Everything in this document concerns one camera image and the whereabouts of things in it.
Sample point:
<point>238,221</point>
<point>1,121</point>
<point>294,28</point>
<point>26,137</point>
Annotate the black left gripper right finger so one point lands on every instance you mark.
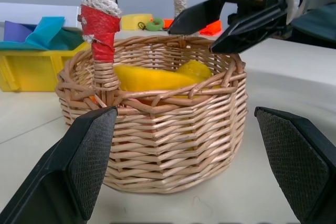
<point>304,166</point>

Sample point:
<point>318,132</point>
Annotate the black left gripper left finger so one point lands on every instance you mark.
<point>52,171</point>

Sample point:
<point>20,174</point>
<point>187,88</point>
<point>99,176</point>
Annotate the yellow lemon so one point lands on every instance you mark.
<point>195,69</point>

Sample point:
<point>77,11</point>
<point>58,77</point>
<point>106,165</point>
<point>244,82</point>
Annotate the small orange plastic piece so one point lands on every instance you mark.
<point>168,22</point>

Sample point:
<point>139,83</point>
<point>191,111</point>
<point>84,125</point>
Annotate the yellow sponge block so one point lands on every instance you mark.
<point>135,21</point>

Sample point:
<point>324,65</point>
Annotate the yellow banana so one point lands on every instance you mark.
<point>147,78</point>

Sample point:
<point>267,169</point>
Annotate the dark teal bulky object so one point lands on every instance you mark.
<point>317,24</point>

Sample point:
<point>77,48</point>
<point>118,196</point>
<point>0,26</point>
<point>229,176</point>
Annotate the yellow plastic bin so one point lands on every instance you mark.
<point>34,72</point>

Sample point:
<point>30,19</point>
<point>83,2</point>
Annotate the teal cloth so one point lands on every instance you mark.
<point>50,33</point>

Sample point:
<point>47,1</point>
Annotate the purple cloth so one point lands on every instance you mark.
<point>17,32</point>

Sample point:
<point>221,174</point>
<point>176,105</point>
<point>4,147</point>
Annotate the white box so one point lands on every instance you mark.
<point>31,10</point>

